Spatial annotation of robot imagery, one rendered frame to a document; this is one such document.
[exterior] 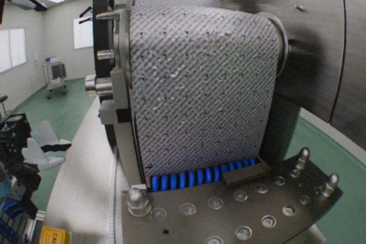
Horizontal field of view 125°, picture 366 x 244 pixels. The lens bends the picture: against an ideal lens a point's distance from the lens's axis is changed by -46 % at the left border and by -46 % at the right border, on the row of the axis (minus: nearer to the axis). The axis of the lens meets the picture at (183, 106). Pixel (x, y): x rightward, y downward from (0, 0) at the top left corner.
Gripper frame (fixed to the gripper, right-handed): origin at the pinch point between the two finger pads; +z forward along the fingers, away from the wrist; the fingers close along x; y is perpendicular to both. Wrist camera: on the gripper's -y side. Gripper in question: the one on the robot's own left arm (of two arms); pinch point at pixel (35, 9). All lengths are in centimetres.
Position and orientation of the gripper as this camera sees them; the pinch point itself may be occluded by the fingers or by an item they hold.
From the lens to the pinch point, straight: 33.7
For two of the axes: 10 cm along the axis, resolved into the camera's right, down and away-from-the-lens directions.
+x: -2.4, -3.9, 8.9
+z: 7.4, 5.2, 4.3
